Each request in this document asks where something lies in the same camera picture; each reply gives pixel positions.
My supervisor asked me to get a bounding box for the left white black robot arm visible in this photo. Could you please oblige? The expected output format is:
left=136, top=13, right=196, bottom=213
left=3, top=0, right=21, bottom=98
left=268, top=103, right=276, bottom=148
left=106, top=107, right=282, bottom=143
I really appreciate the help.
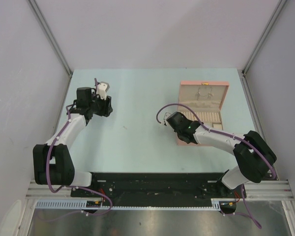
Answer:
left=32, top=82, right=113, bottom=197

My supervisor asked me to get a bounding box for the right aluminium corner post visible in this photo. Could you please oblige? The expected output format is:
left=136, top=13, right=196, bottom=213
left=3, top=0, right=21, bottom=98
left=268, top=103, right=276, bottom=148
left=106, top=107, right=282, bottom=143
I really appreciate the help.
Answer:
left=241, top=0, right=289, bottom=77

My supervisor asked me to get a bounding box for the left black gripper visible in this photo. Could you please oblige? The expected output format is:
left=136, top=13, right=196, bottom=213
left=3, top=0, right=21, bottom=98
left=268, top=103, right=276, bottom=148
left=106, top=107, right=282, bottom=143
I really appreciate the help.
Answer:
left=88, top=91, right=112, bottom=117

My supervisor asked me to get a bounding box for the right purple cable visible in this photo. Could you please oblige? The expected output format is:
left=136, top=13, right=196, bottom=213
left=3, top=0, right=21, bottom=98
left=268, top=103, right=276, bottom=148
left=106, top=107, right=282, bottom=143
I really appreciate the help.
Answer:
left=156, top=103, right=277, bottom=229

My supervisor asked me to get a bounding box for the necklace in box lid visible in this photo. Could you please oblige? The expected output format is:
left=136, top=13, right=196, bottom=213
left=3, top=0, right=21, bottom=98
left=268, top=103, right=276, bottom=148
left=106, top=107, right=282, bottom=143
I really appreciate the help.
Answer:
left=196, top=87, right=215, bottom=98

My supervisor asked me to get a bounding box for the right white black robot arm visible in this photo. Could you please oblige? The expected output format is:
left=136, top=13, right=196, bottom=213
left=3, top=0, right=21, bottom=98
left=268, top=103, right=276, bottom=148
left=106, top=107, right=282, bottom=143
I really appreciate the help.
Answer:
left=166, top=112, right=277, bottom=197

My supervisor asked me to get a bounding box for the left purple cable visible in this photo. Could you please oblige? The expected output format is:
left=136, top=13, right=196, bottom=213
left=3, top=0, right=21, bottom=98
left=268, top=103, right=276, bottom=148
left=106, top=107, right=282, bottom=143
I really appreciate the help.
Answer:
left=36, top=77, right=114, bottom=222

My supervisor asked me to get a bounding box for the left aluminium corner post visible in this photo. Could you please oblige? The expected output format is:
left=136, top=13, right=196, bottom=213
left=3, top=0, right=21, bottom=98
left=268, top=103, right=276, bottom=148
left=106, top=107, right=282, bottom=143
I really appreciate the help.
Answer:
left=27, top=0, right=73, bottom=79

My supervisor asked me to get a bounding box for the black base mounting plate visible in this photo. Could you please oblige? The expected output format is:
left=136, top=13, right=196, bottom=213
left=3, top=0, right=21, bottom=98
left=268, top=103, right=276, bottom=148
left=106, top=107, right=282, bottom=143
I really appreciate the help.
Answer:
left=40, top=172, right=273, bottom=200

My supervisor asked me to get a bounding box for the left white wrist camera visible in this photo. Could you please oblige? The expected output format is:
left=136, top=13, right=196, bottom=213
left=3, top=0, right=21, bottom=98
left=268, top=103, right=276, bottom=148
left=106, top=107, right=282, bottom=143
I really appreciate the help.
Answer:
left=96, top=82, right=110, bottom=100

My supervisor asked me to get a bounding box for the grey slotted cable duct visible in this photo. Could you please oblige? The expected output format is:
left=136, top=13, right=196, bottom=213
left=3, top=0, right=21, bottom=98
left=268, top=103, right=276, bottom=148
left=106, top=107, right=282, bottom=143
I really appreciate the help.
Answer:
left=35, top=199, right=237, bottom=211

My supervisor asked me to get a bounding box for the purple cable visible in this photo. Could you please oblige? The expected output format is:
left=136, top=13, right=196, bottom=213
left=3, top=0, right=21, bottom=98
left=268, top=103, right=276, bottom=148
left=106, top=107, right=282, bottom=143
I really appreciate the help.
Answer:
left=36, top=77, right=114, bottom=222
left=156, top=103, right=277, bottom=229

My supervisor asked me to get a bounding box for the aluminium frame rail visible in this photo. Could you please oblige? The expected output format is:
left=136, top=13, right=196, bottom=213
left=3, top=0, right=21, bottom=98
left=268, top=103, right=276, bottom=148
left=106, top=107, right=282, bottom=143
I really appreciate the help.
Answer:
left=25, top=179, right=75, bottom=200

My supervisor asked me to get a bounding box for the aluminium corner post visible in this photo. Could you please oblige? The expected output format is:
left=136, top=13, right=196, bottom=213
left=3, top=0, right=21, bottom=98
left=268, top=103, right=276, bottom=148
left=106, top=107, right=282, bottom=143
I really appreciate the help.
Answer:
left=241, top=0, right=289, bottom=77
left=27, top=0, right=73, bottom=79

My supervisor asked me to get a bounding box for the pink jewelry box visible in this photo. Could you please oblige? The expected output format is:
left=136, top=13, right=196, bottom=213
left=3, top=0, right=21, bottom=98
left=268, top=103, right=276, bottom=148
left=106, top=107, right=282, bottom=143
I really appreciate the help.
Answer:
left=176, top=80, right=230, bottom=147

